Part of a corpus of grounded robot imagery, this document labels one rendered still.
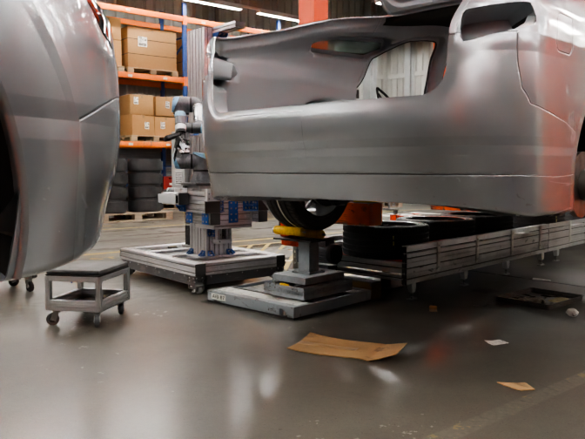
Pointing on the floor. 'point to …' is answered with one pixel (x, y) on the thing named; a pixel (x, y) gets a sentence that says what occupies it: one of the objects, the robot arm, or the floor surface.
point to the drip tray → (554, 299)
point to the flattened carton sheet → (368, 351)
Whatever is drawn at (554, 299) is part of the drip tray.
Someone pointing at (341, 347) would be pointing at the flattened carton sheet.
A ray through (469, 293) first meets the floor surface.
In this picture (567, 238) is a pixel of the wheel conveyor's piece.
